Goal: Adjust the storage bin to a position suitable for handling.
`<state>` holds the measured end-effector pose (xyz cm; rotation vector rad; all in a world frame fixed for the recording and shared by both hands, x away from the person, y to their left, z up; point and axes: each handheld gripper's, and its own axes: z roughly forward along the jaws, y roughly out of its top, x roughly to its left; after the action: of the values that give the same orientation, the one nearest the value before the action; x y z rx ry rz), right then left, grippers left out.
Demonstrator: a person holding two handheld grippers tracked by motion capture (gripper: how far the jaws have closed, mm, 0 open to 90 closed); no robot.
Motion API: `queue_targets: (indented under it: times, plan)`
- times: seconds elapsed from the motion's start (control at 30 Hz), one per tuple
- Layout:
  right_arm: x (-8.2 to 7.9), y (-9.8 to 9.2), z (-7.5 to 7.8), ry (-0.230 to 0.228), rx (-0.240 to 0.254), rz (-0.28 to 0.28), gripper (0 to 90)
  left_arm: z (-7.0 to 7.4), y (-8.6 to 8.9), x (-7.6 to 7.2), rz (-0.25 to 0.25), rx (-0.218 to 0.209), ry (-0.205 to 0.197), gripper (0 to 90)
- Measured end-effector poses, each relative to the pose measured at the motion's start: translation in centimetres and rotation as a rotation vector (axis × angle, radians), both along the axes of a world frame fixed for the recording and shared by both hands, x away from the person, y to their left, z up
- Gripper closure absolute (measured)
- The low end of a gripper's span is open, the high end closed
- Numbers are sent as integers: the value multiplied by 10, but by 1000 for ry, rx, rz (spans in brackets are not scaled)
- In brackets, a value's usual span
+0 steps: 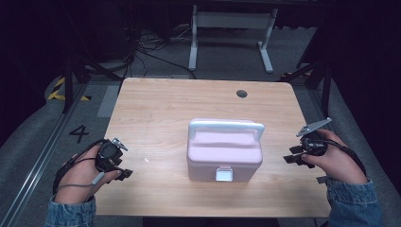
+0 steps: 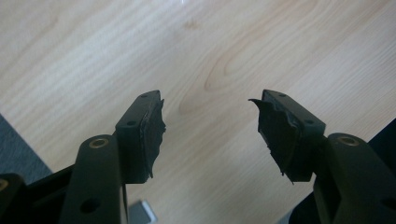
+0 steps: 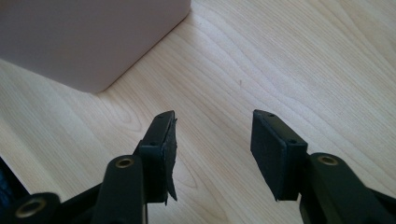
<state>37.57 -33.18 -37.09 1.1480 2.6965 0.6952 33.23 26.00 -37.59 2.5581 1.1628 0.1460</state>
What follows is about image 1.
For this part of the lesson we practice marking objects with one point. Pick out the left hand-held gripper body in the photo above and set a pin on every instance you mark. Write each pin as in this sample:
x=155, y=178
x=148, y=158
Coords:
x=108, y=154

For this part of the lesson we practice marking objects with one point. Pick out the round grey table grommet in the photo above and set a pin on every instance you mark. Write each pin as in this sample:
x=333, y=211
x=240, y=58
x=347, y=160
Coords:
x=241, y=93

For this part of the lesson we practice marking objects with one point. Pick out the white metal desk frame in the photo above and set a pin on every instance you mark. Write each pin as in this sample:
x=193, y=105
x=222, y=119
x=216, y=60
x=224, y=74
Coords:
x=233, y=20

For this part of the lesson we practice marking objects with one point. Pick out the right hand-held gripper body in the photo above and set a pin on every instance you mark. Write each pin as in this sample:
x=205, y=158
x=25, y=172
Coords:
x=313, y=146

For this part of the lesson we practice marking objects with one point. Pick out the yellow black floor tape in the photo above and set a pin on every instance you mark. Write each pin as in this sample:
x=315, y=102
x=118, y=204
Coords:
x=58, y=94

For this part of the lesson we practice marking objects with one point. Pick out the grey floor patch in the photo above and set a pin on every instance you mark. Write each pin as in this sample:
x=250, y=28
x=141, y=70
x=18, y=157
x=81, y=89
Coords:
x=108, y=101

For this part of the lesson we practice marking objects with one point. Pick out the aluminium floor rail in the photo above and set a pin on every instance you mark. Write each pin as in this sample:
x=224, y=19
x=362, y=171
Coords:
x=41, y=160

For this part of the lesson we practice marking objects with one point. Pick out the person's right hand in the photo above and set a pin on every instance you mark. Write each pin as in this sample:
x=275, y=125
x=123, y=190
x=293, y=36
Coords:
x=339, y=164

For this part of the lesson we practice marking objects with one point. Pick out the person's left hand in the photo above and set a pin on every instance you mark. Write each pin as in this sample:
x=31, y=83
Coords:
x=78, y=176

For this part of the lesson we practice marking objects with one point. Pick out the black tripod stand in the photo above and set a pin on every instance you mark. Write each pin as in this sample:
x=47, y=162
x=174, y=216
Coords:
x=67, y=85
x=324, y=82

